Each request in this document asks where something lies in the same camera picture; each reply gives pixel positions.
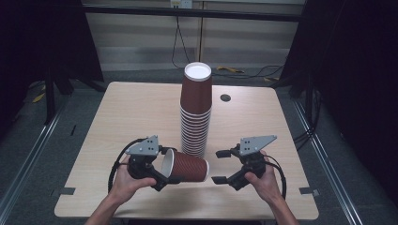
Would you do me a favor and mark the stack of brown paper cups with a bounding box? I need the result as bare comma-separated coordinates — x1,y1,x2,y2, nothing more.
179,61,214,159

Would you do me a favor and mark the black curtain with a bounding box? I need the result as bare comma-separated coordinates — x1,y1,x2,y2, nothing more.
0,0,105,139
279,0,398,205

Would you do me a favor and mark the black horizontal metal bar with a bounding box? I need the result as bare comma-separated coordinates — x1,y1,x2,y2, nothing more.
82,4,303,23

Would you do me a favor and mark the black metal stand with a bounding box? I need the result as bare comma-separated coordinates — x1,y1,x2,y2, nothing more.
44,66,75,126

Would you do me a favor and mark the bundle of black cables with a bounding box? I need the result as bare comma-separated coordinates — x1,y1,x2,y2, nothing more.
293,89,324,152

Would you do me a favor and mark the black hanging power cable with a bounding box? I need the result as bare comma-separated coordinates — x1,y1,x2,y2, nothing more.
170,15,191,69

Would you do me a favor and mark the long yellow tape strip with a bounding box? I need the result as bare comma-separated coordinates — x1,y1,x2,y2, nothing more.
217,65,245,75

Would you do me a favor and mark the black floor cable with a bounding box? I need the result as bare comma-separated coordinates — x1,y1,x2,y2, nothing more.
212,64,285,80

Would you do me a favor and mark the left hand-held gripper black cable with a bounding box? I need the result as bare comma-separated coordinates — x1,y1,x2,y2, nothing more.
107,137,148,194

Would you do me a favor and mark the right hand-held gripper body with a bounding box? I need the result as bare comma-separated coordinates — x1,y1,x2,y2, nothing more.
228,134,279,192

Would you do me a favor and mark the right hand-held gripper black cable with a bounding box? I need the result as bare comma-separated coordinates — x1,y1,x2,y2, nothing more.
264,155,288,200

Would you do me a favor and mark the single ribbed brown cup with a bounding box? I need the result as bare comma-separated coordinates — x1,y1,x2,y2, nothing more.
161,147,210,184

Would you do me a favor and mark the person's left hand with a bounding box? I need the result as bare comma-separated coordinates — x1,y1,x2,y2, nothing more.
109,155,158,204

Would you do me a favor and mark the person's right hand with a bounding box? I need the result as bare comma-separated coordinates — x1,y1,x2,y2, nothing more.
244,150,284,204

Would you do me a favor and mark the white wall socket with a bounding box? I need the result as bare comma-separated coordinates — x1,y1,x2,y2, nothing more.
170,0,193,9

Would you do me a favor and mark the hand-held gripper black cable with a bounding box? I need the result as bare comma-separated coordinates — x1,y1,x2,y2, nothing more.
107,137,148,194
264,155,288,200

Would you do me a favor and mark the metal floor rail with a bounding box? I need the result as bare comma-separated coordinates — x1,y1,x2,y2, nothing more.
292,98,364,225
0,93,72,218

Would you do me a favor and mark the yellow tape piece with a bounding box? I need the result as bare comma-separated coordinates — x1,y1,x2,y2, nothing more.
32,91,47,104

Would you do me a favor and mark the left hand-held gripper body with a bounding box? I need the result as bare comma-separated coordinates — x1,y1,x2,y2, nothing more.
124,134,171,192

